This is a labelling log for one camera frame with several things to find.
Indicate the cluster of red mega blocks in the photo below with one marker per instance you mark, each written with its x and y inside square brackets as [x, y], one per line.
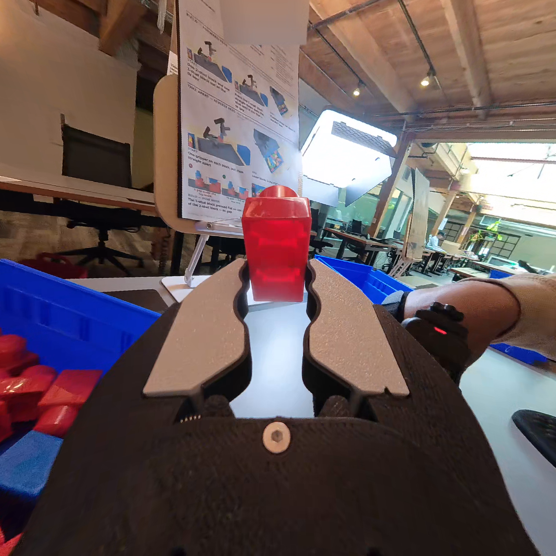
[39, 391]

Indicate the printed instruction sheet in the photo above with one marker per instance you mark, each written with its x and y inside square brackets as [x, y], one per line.
[239, 130]

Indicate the red plastic jerrycan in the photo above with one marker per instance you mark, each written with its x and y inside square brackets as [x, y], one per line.
[56, 266]

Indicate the wooden desk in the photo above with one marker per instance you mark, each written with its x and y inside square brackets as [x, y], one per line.
[360, 239]

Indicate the black wall panel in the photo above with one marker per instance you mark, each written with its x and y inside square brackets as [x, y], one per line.
[95, 156]

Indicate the grey tripod plate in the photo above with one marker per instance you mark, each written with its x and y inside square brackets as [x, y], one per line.
[343, 156]

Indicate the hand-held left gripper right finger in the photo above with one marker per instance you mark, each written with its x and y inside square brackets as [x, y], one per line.
[352, 343]

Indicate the black office chair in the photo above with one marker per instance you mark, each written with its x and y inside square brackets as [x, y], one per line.
[102, 226]

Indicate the hanging ceiling lamp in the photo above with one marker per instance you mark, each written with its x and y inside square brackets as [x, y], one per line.
[426, 79]
[357, 90]

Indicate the long grey table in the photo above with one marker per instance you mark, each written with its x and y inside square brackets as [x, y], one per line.
[65, 189]

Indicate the black armrest pad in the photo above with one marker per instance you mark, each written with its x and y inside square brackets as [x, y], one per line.
[538, 434]

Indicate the green potted plant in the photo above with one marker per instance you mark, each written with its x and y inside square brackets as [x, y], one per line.
[488, 230]

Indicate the wooden easel board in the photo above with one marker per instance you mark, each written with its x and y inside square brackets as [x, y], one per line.
[417, 217]

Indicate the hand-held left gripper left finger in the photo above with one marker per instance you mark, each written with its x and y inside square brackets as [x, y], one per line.
[200, 343]

